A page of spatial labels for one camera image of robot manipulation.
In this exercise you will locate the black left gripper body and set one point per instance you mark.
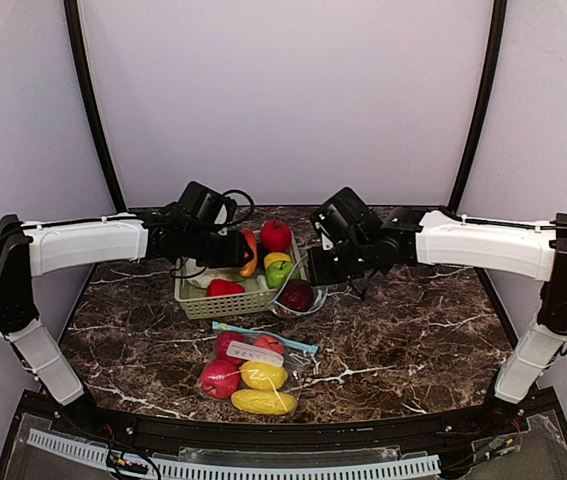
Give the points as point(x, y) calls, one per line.
point(236, 248)

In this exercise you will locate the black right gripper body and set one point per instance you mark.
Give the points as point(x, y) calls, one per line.
point(324, 267)

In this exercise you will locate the orange pepper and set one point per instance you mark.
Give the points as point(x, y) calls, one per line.
point(251, 256)

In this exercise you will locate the green perforated plastic basket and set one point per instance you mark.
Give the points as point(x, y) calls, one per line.
point(197, 305)

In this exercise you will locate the dark purple fruit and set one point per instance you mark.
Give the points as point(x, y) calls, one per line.
point(297, 295)

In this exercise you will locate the pink-red wrinkled fruit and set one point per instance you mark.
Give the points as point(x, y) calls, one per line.
point(222, 344)

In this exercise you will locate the red apple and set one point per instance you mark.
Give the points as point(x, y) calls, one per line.
point(220, 379)

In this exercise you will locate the large clear zip bag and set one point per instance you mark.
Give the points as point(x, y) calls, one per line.
point(297, 360)

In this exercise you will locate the yellow lemon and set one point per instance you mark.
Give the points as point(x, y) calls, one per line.
point(263, 376)

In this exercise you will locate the yellow wrinkled banana-like fruit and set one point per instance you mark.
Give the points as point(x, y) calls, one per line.
point(261, 402)

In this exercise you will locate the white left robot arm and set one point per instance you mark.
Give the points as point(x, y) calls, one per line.
point(36, 256)

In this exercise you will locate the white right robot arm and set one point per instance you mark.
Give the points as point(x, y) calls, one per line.
point(356, 243)

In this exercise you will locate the white cabbage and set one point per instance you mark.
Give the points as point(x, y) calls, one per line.
point(202, 277)

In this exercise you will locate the red bell pepper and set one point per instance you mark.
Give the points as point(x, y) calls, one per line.
point(220, 287)

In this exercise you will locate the small yellow fruit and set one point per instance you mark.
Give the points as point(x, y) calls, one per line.
point(273, 257)

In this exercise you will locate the white mushroom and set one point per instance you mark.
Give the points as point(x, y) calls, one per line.
point(262, 282)

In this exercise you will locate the green apple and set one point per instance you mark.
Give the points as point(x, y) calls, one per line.
point(279, 272)

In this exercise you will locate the black table front rail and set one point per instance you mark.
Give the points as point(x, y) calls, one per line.
point(446, 433)

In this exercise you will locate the white slotted cable duct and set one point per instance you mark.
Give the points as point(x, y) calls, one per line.
point(192, 463)

